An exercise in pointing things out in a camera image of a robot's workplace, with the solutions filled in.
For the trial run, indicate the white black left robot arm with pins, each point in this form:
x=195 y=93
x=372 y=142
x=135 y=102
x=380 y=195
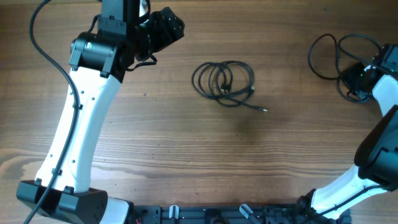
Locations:
x=123 y=37

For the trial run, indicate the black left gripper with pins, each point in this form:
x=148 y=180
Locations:
x=168 y=32

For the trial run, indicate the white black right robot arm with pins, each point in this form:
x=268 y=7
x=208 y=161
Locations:
x=375 y=163

